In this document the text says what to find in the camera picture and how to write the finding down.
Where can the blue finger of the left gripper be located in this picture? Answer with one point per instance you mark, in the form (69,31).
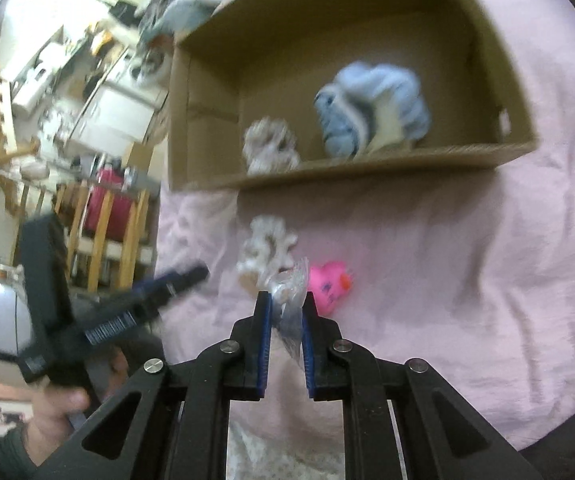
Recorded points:
(172,284)

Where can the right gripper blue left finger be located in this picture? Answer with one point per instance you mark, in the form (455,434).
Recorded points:
(251,368)

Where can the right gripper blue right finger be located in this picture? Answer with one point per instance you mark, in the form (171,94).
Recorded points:
(323,372)

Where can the pink rubber duck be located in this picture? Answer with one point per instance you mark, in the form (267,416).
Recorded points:
(328,284)

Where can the clear plastic bag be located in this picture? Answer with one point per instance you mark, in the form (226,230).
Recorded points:
(288,290)

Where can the white frilly scrunchie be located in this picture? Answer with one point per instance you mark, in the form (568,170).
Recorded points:
(267,251)

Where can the person's left hand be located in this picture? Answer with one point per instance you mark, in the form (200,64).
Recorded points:
(50,427)

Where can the wooden railing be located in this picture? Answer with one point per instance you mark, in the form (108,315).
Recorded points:
(104,262)

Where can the white cabinet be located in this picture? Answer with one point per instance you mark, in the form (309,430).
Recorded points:
(110,123)

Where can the pink bed duvet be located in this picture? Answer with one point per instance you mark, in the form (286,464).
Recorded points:
(473,272)

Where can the beige lace scrunchie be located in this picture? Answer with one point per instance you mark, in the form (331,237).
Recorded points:
(269,147)

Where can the brown cardboard box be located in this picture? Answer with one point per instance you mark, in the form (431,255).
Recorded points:
(278,91)

